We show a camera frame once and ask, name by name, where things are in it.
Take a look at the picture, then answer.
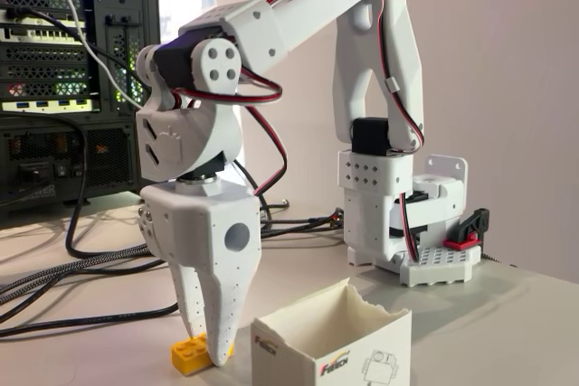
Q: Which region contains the thin black cable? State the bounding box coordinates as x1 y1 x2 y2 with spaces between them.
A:
233 160 291 212

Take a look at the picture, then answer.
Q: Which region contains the white cardboard box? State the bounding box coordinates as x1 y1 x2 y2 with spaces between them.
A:
251 276 413 386

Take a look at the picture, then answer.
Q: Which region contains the black computer tower case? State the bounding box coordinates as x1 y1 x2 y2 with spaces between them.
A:
0 0 163 221

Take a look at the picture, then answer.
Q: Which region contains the thick black power cable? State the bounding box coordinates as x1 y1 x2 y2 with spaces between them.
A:
0 113 166 275

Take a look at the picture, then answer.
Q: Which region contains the thin white cable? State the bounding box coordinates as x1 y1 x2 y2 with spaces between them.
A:
41 0 153 110

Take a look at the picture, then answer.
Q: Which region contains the braided black cable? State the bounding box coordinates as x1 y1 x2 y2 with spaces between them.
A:
0 243 151 310
259 208 346 239

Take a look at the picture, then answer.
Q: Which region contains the black and red clamp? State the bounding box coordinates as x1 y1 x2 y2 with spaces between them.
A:
443 207 492 252

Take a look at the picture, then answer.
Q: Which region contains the yellow toy brick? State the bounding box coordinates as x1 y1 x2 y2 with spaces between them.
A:
170 331 235 376

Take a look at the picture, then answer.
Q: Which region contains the red black servo wire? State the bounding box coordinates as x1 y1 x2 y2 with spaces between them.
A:
266 0 427 155
174 67 290 201

